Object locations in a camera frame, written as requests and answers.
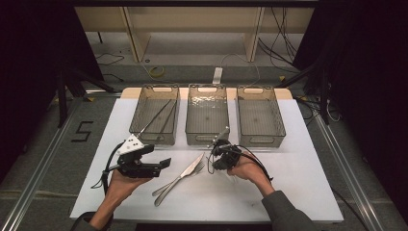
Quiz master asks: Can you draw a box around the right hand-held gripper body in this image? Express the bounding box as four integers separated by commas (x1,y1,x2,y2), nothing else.
209,126,243,171

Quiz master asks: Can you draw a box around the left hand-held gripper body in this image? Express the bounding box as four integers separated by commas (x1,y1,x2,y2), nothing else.
115,133,162,179

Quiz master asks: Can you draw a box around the steel table knife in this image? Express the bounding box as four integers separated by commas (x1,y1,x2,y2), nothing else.
153,152,206,207

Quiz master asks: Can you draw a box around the steel fork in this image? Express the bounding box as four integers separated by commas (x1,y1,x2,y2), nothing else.
151,161,206,197

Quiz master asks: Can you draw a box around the metal chopstick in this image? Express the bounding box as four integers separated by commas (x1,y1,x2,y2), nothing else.
137,98,173,138
156,99,178,143

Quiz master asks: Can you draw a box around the smoky clear plastic bin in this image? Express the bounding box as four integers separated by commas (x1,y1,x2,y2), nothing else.
236,85,287,148
128,84,181,146
185,83,231,146

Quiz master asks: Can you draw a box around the person's right hand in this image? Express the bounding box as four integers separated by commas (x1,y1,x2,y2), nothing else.
227,153,272,194

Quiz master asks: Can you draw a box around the person's left hand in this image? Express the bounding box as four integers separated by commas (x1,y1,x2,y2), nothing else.
107,168,152,202

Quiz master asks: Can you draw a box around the yellow tape roll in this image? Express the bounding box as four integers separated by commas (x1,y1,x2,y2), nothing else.
149,65,166,78

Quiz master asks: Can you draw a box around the white power strip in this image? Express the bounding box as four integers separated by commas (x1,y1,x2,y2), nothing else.
212,66,224,85

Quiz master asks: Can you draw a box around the black metal stand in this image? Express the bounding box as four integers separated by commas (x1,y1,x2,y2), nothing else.
278,59,332,126
56,62,117,129

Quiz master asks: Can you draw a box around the beige wooden shelf unit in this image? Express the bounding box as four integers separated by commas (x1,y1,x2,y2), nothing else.
75,6,316,64

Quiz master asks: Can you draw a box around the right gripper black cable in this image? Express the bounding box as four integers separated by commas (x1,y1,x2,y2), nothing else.
206,143,274,183

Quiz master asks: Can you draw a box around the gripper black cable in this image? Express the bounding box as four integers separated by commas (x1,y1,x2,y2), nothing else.
90,141,129,194
206,143,274,183

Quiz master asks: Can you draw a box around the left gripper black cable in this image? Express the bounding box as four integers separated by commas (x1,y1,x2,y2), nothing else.
90,141,129,194

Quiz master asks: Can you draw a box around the white cable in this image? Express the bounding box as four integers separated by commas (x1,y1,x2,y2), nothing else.
220,52,262,87

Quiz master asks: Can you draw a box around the aluminium floor rail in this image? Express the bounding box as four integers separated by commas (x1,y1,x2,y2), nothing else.
313,112,384,231
0,95,83,231

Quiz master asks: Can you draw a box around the black cable bundle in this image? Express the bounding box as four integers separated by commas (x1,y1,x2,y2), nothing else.
258,6,299,65

